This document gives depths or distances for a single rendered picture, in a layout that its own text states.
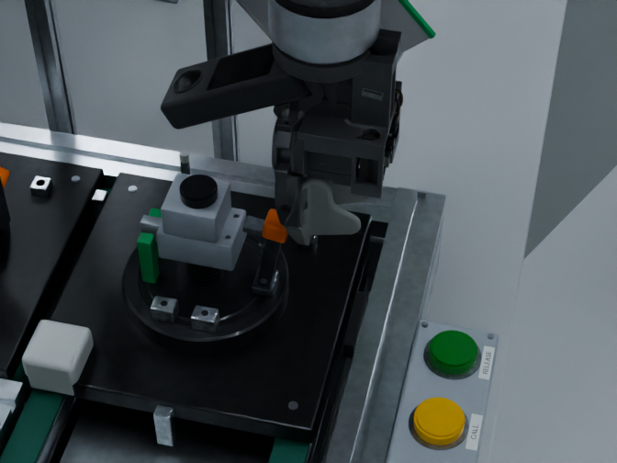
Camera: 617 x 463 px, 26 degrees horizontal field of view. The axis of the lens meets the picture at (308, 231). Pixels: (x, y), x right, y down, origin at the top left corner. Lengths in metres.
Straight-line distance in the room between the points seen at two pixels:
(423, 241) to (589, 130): 1.58
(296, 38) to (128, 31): 0.72
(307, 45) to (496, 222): 0.53
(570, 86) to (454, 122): 1.40
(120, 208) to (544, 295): 0.41
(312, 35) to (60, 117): 0.51
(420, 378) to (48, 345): 0.30
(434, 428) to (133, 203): 0.36
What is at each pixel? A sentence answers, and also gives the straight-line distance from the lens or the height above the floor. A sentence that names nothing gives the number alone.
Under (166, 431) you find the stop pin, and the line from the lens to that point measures 1.09.
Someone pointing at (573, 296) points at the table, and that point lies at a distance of 1.31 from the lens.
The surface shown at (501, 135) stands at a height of 0.86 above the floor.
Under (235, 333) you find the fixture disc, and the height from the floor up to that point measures 0.99.
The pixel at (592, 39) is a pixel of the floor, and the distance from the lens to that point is 2.98.
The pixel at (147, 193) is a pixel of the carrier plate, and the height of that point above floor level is 0.97.
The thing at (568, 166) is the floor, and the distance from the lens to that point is 2.68.
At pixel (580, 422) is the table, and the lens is 1.22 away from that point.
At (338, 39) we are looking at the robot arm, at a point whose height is 1.29.
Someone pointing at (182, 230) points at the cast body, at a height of 1.07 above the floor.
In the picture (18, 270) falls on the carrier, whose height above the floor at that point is 0.97.
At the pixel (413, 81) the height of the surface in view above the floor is 0.86.
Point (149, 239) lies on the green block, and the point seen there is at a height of 1.04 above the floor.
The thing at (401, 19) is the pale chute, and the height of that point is 1.03.
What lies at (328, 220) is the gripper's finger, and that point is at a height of 1.10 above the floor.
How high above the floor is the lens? 1.84
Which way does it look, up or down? 47 degrees down
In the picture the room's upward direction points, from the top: straight up
